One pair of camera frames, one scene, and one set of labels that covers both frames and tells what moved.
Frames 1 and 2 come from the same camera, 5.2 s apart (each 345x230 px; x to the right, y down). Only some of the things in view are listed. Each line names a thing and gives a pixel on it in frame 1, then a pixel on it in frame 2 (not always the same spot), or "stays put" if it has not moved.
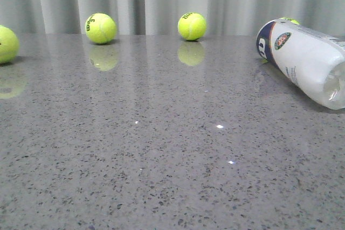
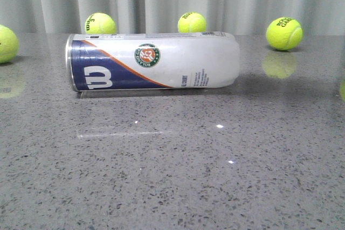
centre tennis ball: [192, 26] stays put
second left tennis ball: [101, 28] stays put
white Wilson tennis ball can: [311, 61] -> [151, 61]
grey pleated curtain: [230, 3] stays put
